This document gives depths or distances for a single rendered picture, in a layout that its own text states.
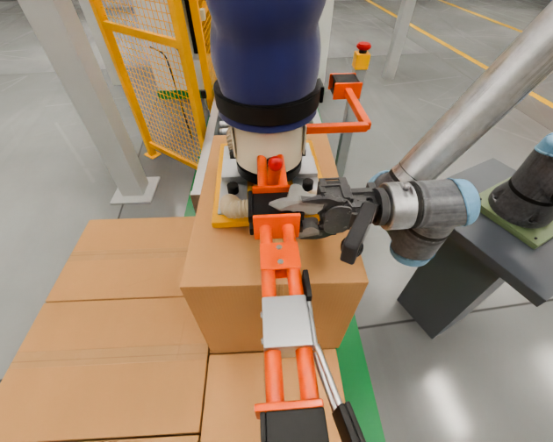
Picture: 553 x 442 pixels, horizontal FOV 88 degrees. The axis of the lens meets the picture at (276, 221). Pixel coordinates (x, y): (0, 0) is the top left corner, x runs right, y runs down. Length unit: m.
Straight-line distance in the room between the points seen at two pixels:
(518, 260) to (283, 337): 0.90
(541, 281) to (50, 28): 2.22
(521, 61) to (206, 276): 0.70
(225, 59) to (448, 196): 0.46
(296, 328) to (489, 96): 0.54
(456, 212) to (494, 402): 1.29
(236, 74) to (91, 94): 1.53
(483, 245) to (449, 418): 0.83
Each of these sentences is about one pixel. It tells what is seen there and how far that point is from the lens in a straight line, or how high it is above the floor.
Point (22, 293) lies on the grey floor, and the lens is 2.21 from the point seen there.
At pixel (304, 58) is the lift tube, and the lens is 0.57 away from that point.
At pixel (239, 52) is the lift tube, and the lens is 0.56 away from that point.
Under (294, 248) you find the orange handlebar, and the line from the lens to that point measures 0.46.
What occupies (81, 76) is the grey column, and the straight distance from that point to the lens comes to 2.01.
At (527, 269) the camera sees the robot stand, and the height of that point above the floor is 0.75.
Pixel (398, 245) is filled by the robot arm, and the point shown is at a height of 0.97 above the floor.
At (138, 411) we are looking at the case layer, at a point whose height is 0.54.
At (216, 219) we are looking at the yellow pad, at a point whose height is 0.98.
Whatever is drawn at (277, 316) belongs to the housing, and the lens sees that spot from 0.40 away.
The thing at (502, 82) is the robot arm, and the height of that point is 1.27.
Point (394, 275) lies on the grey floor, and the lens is 1.87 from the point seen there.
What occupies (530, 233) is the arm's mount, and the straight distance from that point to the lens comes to 1.23.
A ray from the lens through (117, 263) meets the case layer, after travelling 1.28.
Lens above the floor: 1.47
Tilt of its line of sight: 47 degrees down
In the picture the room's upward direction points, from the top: straight up
